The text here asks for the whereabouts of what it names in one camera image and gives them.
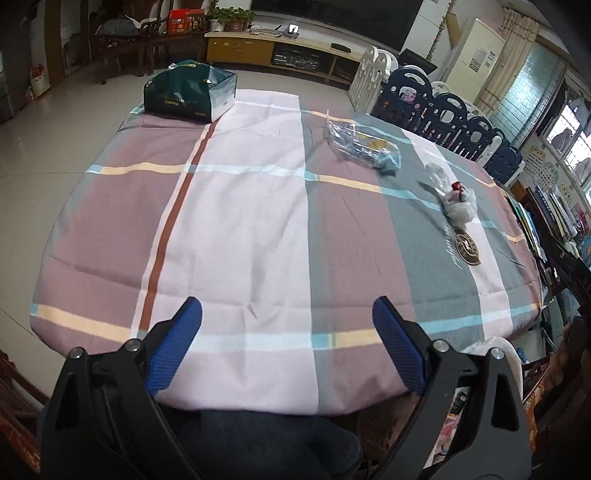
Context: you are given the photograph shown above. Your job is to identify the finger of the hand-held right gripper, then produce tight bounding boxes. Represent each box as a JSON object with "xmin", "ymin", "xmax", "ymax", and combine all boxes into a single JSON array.
[{"xmin": 546, "ymin": 240, "xmax": 591, "ymax": 319}]

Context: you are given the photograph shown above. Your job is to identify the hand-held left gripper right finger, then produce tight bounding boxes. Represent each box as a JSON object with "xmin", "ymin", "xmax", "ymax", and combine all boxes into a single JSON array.
[{"xmin": 369, "ymin": 296, "xmax": 533, "ymax": 480}]

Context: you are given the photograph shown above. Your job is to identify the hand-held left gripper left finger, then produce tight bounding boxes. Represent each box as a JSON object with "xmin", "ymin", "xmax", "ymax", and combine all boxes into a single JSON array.
[{"xmin": 41, "ymin": 296, "xmax": 203, "ymax": 480}]

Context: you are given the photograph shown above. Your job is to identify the white trash bin with liner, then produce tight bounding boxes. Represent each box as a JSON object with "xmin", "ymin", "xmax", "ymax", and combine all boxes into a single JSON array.
[{"xmin": 427, "ymin": 336, "xmax": 526, "ymax": 469}]

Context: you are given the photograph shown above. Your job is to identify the person's right forearm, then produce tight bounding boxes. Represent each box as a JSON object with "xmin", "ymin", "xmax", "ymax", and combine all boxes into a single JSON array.
[{"xmin": 547, "ymin": 318, "xmax": 591, "ymax": 416}]

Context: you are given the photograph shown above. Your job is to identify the stack of books and papers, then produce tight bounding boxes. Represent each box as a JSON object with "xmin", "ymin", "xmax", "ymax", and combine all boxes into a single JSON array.
[{"xmin": 526, "ymin": 185, "xmax": 583, "ymax": 241}]

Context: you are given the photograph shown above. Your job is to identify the row of colourful books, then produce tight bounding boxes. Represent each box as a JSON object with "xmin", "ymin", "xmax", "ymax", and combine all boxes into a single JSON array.
[{"xmin": 505, "ymin": 182, "xmax": 555, "ymax": 260}]

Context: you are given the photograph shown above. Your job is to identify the person's dark trousers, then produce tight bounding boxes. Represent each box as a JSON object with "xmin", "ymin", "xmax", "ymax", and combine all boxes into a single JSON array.
[{"xmin": 161, "ymin": 407, "xmax": 366, "ymax": 480}]

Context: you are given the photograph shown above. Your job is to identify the clear wrapper with red tag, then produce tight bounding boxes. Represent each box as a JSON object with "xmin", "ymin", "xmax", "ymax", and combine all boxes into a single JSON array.
[{"xmin": 425, "ymin": 164, "xmax": 478, "ymax": 227}]

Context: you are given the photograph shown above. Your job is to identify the window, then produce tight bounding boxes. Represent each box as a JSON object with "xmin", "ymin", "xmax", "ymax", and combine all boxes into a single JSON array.
[{"xmin": 540, "ymin": 92, "xmax": 591, "ymax": 185}]

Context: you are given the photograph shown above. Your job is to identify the plaid tablecloth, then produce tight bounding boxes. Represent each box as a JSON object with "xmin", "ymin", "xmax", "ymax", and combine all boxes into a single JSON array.
[{"xmin": 30, "ymin": 88, "xmax": 544, "ymax": 414}]

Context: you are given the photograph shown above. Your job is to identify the blue face mask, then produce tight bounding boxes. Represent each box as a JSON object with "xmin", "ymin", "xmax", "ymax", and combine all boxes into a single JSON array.
[{"xmin": 376, "ymin": 150, "xmax": 403, "ymax": 176}]

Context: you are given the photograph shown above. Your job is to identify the blue white playpen fence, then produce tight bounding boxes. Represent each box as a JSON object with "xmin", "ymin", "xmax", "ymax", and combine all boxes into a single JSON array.
[{"xmin": 347, "ymin": 46, "xmax": 525, "ymax": 185}]

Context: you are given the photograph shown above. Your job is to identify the clear plastic package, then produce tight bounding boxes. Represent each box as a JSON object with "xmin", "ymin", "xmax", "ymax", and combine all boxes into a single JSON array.
[{"xmin": 325, "ymin": 115, "xmax": 402, "ymax": 175}]

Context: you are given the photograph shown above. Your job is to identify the beige curtain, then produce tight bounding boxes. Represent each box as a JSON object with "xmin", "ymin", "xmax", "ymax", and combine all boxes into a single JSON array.
[{"xmin": 475, "ymin": 7, "xmax": 541, "ymax": 123}]

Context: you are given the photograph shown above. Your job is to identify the cream standing air conditioner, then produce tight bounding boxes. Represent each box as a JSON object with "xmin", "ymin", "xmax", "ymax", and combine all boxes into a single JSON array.
[{"xmin": 441, "ymin": 17, "xmax": 506, "ymax": 104}]

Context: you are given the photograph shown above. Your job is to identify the dark green gift box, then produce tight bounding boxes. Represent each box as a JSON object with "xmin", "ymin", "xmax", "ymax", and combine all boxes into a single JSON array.
[{"xmin": 143, "ymin": 60, "xmax": 237, "ymax": 123}]

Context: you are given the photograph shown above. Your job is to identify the black monitor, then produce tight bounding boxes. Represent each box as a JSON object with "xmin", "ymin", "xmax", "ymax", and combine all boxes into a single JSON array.
[{"xmin": 398, "ymin": 48, "xmax": 437, "ymax": 77}]

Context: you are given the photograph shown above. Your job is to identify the green ivy vine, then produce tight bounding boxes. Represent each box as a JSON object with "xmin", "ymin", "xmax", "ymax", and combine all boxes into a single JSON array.
[{"xmin": 431, "ymin": 9, "xmax": 452, "ymax": 61}]

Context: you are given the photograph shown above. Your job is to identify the red white bag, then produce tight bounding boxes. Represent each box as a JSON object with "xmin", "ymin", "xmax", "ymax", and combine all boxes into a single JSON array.
[{"xmin": 30, "ymin": 65, "xmax": 51, "ymax": 97}]

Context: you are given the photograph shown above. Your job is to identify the dark wooden chair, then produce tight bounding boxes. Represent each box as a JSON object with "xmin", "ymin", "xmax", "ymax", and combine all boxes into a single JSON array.
[
  {"xmin": 95, "ymin": 0, "xmax": 153, "ymax": 86},
  {"xmin": 139, "ymin": 0, "xmax": 208, "ymax": 75}
]

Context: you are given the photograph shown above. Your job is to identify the black audio receiver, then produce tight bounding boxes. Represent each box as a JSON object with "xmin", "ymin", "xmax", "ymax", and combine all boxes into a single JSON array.
[{"xmin": 272, "ymin": 51, "xmax": 319, "ymax": 70}]

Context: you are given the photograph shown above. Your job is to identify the wooden television cabinet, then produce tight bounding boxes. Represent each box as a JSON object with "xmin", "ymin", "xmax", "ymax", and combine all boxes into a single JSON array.
[{"xmin": 204, "ymin": 28, "xmax": 365, "ymax": 86}]

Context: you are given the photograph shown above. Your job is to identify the grey refrigerator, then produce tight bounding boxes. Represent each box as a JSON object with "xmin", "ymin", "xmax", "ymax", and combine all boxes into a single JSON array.
[{"xmin": 0, "ymin": 32, "xmax": 33, "ymax": 123}]

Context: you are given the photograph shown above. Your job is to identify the dark bag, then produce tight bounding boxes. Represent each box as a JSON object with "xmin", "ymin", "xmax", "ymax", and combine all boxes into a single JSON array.
[{"xmin": 99, "ymin": 16, "xmax": 139, "ymax": 38}]

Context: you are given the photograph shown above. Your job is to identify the red gift box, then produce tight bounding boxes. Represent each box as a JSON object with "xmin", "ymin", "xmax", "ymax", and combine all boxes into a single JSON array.
[{"xmin": 167, "ymin": 9, "xmax": 206, "ymax": 35}]

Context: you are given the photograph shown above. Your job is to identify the large black television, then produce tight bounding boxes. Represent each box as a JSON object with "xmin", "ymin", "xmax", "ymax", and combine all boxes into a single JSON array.
[{"xmin": 252, "ymin": 0, "xmax": 423, "ymax": 47}]

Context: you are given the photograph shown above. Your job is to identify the potted green plant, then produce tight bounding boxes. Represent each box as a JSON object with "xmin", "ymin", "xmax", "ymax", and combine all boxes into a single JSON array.
[{"xmin": 208, "ymin": 7, "xmax": 254, "ymax": 32}]

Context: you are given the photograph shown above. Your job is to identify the white chart wall poster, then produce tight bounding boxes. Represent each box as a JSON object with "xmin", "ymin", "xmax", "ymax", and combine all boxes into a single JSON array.
[{"xmin": 524, "ymin": 145, "xmax": 561, "ymax": 190}]

